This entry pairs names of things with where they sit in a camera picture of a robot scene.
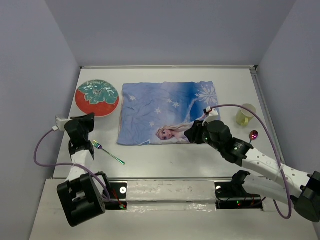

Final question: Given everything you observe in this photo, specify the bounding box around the purple cable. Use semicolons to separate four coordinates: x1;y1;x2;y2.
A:
204;104;293;220
33;128;112;201

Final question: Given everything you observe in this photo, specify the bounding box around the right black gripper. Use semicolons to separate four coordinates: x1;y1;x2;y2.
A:
183;118;223;153

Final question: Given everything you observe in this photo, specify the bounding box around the red and teal plate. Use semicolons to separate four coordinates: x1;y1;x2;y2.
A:
75;79;120;117

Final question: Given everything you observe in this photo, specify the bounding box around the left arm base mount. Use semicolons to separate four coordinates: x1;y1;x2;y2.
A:
104;181;128;211

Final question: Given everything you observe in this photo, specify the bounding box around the iridescent fork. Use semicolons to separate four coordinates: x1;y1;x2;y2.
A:
91;140;126;165

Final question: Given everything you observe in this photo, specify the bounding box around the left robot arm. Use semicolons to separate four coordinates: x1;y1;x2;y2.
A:
57;113;111;227

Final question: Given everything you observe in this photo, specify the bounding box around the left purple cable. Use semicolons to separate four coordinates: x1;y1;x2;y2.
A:
33;128;112;201

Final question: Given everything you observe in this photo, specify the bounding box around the iridescent spoon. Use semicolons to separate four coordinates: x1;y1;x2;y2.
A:
249;130;259;143

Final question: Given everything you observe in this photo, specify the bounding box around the pale yellow mug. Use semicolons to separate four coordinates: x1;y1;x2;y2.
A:
235;103;256;127

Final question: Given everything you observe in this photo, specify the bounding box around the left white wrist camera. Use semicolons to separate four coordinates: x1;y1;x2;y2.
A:
52;115;71;132

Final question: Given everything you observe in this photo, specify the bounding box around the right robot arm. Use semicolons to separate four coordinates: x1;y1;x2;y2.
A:
185;120;320;223

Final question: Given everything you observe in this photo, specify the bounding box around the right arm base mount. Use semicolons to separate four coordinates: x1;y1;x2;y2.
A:
214;181;263;210

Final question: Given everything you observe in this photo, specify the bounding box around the white front platform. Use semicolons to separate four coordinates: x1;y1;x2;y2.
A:
30;179;317;240

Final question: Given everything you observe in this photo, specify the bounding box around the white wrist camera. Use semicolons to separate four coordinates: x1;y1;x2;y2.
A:
52;115;71;132
202;106;220;126

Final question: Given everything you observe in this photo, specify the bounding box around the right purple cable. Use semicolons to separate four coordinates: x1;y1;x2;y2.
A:
204;104;293;220

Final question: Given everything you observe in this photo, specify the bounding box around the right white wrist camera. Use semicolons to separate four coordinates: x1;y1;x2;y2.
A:
202;106;220;126

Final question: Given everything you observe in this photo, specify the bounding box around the blue printed cloth placemat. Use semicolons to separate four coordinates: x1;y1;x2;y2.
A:
117;81;218;146

